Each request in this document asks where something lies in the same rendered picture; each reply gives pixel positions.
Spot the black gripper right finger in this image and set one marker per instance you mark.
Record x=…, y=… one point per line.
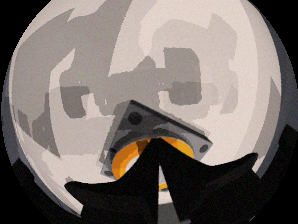
x=190, y=181

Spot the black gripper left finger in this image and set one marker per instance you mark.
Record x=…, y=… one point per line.
x=135, y=192

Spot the orange round plate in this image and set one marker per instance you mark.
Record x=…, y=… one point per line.
x=129, y=152

